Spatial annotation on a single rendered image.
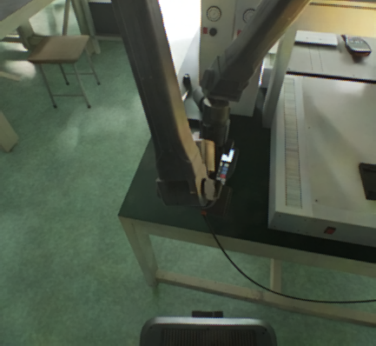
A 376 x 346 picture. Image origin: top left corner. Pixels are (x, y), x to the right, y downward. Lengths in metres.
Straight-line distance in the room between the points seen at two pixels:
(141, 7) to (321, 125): 0.77
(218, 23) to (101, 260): 1.29
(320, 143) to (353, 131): 0.14
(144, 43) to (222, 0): 0.58
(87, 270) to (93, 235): 0.20
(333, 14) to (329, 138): 0.36
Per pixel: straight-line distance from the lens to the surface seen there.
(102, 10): 3.09
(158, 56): 0.37
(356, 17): 0.91
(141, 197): 0.88
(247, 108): 1.11
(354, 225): 0.81
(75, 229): 1.79
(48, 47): 2.48
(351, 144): 0.99
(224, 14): 0.94
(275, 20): 0.49
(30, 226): 1.92
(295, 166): 0.85
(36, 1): 2.62
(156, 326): 1.24
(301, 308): 1.44
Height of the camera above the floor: 1.48
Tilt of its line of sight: 49 degrees down
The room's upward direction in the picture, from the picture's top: 2 degrees counter-clockwise
